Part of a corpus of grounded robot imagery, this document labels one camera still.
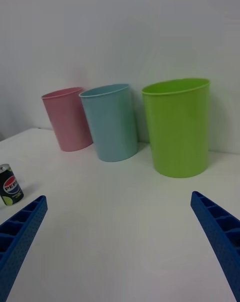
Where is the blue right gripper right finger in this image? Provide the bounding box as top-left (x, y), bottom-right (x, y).
top-left (190, 191), bottom-right (240, 302)

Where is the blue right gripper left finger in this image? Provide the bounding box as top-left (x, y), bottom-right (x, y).
top-left (0, 195), bottom-right (49, 302)

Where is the black drink can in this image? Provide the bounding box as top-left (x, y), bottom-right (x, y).
top-left (0, 163), bottom-right (25, 206)

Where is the green plastic bin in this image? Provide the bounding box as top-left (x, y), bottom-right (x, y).
top-left (141, 77), bottom-right (212, 179)

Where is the pink plastic bin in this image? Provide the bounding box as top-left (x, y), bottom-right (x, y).
top-left (41, 86), bottom-right (94, 152)

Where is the pale blue plastic bin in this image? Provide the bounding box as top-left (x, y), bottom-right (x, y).
top-left (78, 83), bottom-right (139, 163)

